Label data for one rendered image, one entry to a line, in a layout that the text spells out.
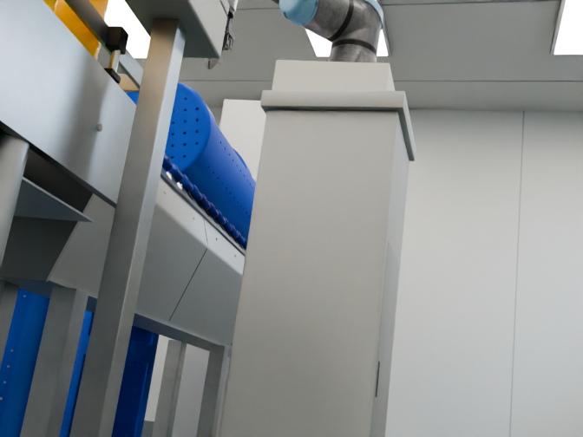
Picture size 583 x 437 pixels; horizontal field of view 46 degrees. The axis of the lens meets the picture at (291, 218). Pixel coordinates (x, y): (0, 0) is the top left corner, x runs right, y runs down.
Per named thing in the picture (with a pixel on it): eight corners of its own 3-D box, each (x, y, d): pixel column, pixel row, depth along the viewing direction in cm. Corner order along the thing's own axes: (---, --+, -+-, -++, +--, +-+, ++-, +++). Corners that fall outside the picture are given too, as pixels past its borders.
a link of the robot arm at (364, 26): (388, 53, 168) (395, 5, 172) (345, 29, 161) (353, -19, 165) (357, 68, 178) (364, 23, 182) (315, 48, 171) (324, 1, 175)
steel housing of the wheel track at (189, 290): (298, 372, 317) (307, 298, 326) (81, 284, 112) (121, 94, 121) (239, 364, 322) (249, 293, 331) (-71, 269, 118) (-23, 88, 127)
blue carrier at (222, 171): (278, 259, 248) (277, 185, 256) (210, 179, 165) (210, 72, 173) (203, 264, 252) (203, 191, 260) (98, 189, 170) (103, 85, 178)
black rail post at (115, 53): (120, 83, 101) (130, 35, 103) (111, 74, 98) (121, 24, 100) (106, 83, 101) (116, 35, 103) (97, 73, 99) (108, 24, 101)
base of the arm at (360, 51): (387, 100, 170) (392, 64, 173) (366, 69, 157) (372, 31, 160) (331, 103, 177) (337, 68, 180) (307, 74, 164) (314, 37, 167)
